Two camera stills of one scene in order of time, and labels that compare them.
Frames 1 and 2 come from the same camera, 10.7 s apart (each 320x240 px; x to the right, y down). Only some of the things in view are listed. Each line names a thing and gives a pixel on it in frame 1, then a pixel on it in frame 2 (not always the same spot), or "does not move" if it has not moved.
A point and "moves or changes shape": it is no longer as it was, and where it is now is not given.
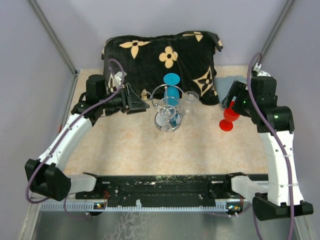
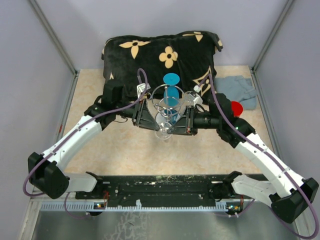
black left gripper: [136, 104] to [142, 116]
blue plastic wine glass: [171, 93] does not move
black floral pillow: [145, 60] does not move
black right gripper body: [242, 104] to [194, 118]
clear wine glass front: [167, 112] moves or changes shape
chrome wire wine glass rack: [167, 99] does not move
